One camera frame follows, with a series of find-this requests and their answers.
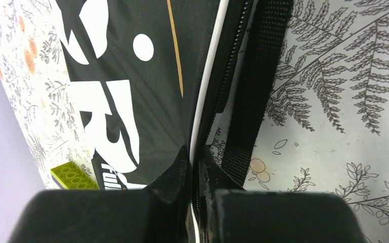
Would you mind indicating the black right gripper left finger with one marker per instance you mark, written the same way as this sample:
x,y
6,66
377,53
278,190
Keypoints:
x,y
156,213

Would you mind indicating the yellow orange small toy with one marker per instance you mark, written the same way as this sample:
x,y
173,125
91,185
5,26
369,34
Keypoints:
x,y
70,176

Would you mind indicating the black racket bag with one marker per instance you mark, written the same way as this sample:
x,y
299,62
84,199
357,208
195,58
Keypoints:
x,y
146,78

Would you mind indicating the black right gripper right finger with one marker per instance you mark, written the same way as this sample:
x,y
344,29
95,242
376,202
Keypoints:
x,y
228,213

